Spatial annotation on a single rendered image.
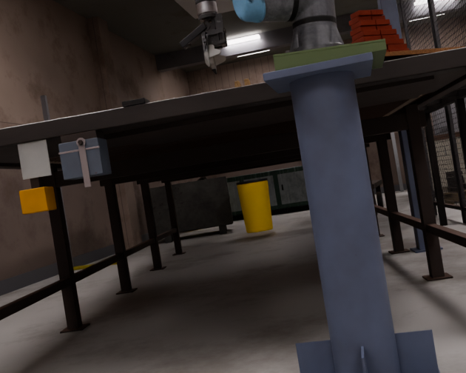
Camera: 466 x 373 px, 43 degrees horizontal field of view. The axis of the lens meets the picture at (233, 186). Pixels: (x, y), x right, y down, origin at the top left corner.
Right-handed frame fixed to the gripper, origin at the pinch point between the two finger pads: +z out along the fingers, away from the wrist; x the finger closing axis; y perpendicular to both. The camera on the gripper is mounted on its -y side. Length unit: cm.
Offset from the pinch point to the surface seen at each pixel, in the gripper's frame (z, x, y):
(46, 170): 27, -26, -56
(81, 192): 23, 431, -230
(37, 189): 33, -29, -59
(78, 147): 22, -28, -43
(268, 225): 97, 508, -33
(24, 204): 37, -29, -64
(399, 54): 0, 37, 72
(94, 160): 27, -28, -38
